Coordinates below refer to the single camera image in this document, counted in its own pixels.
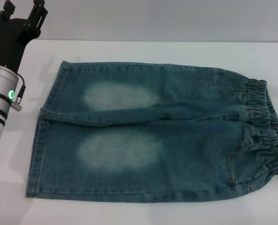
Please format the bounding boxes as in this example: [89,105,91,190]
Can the blue denim shorts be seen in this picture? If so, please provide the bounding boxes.
[24,60,278,200]

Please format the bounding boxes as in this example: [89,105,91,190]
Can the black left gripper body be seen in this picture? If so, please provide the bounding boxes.
[0,16,41,72]

